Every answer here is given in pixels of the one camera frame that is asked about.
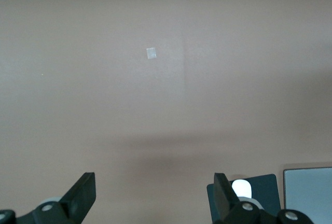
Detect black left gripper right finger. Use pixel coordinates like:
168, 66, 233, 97
212, 173, 316, 224

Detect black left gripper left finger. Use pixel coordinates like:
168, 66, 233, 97
0, 172, 97, 224

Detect white computer mouse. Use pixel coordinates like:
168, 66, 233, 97
231, 179, 253, 199

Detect silver closed laptop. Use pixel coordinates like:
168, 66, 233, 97
282, 166, 332, 224

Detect black mouse pad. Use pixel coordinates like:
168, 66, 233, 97
206, 174, 280, 224

